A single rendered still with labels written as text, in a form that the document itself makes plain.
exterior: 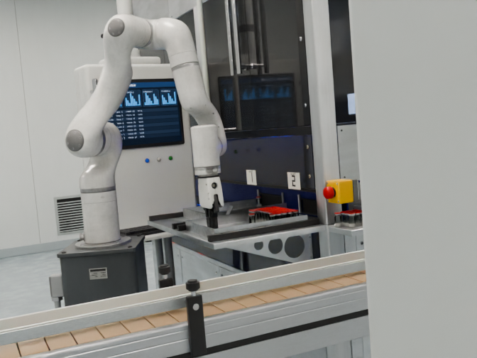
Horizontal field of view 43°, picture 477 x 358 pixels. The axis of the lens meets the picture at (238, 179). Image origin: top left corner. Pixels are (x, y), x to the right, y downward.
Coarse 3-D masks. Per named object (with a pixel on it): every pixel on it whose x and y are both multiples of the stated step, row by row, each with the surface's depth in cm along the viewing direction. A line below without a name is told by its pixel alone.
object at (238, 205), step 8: (240, 200) 258; (248, 200) 259; (184, 208) 246; (192, 208) 248; (200, 208) 250; (224, 208) 255; (240, 208) 258; (248, 208) 231; (256, 208) 232; (184, 216) 246; (192, 216) 237; (200, 216) 230
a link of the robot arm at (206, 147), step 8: (192, 128) 189; (200, 128) 188; (208, 128) 188; (216, 128) 191; (192, 136) 190; (200, 136) 188; (208, 136) 188; (216, 136) 191; (192, 144) 190; (200, 144) 188; (208, 144) 188; (216, 144) 190; (192, 152) 192; (200, 152) 188; (208, 152) 188; (216, 152) 190; (200, 160) 189; (208, 160) 188; (216, 160) 190
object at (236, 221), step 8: (224, 216) 217; (232, 216) 219; (240, 216) 220; (248, 216) 221; (304, 216) 202; (192, 224) 205; (200, 224) 199; (224, 224) 216; (232, 224) 215; (240, 224) 213; (248, 224) 193; (256, 224) 194; (264, 224) 195; (272, 224) 197; (192, 232) 206; (200, 232) 199; (208, 232) 193; (216, 232) 188
